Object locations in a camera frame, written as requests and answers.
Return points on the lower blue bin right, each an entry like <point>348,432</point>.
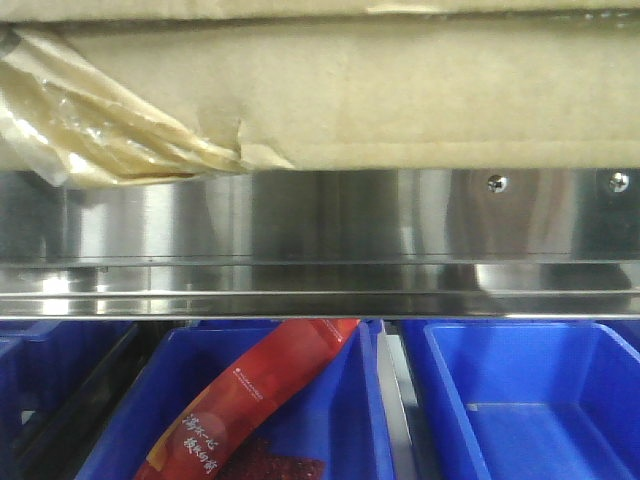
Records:
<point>514,400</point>

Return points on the steel shelf front rail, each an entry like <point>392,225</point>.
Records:
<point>398,243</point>

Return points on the lower blue bin left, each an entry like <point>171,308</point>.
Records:
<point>44,362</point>

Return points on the brown cardboard carton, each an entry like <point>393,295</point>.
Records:
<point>116,93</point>

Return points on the blue bin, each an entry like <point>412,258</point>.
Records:
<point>44,362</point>
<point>514,400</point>
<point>297,400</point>

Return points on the lower blue bin centre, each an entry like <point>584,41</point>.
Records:
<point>297,400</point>

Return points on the red snack packet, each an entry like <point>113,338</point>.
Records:
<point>201,440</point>

